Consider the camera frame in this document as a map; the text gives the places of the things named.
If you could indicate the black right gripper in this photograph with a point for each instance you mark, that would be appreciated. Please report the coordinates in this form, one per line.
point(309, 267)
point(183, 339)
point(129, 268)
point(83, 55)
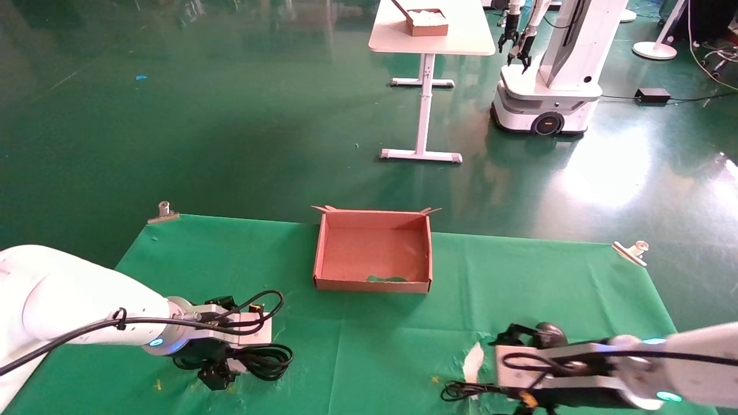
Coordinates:
point(576, 396)

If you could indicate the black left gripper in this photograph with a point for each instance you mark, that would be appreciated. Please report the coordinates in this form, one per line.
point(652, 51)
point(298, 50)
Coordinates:
point(204, 353)

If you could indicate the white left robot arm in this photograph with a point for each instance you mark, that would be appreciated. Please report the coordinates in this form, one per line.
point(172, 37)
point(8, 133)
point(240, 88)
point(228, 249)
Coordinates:
point(69, 300)

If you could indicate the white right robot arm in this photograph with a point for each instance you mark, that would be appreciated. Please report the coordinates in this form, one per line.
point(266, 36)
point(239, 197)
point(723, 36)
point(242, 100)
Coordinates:
point(703, 369)

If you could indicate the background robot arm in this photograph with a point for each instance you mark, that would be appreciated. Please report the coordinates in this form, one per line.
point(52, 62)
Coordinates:
point(527, 40)
point(511, 26)

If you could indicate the open brown cardboard box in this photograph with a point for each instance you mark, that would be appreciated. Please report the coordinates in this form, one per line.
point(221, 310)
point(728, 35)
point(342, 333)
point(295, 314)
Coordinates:
point(375, 253)

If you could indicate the small filled cardboard box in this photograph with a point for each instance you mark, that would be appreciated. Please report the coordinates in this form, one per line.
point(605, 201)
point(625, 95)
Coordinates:
point(429, 29)

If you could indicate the green table cloth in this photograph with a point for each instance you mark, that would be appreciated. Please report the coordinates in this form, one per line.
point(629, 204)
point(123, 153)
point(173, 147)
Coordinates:
point(369, 346)

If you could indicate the silver metal cloth clamp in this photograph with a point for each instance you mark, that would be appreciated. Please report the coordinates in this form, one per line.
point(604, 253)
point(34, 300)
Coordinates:
point(628, 252)
point(164, 216)

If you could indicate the white wheeled background robot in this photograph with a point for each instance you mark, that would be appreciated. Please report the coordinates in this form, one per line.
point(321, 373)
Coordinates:
point(553, 98)

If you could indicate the black power adapter brick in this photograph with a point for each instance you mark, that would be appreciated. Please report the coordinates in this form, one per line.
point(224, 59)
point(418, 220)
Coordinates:
point(651, 95)

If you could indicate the white round floor stand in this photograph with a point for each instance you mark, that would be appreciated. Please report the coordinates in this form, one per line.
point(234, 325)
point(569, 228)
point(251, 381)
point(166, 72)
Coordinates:
point(654, 51)

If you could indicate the small white floor disc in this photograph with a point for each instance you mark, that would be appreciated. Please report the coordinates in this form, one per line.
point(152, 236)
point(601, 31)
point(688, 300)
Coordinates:
point(627, 16)

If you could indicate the grey wheeled chair base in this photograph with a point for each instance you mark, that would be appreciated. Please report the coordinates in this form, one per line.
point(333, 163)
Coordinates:
point(720, 55)

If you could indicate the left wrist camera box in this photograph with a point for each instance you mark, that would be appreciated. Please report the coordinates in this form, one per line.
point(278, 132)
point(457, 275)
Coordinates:
point(253, 334)

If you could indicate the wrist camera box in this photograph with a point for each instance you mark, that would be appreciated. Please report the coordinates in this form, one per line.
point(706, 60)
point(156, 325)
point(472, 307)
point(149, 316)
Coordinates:
point(599, 377)
point(253, 334)

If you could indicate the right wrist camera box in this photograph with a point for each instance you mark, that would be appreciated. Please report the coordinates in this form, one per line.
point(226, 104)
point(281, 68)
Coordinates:
point(599, 377)

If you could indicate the white pedestal table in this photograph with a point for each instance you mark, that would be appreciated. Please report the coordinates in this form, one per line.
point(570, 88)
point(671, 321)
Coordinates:
point(461, 34)

